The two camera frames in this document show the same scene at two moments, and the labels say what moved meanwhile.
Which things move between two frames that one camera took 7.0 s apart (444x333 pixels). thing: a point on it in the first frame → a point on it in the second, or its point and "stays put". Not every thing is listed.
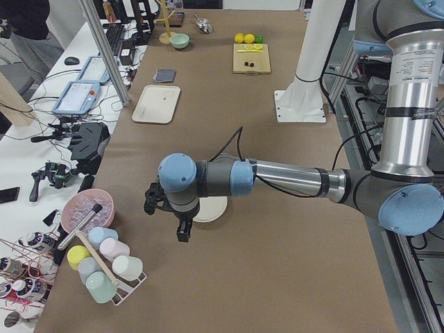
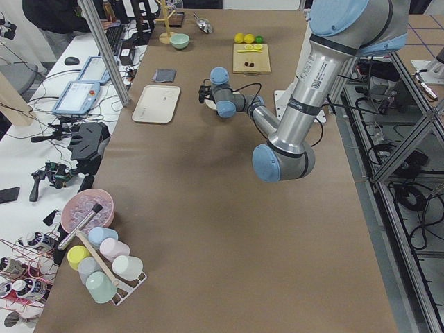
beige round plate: (211, 208) → (211, 104)
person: (25, 21) → (59, 20)
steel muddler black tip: (96, 210) stays put
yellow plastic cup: (75, 254) stays put
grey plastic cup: (87, 265) stays put
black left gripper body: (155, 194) → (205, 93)
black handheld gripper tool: (60, 173) stays put
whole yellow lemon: (238, 37) stays put
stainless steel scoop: (205, 26) stays put
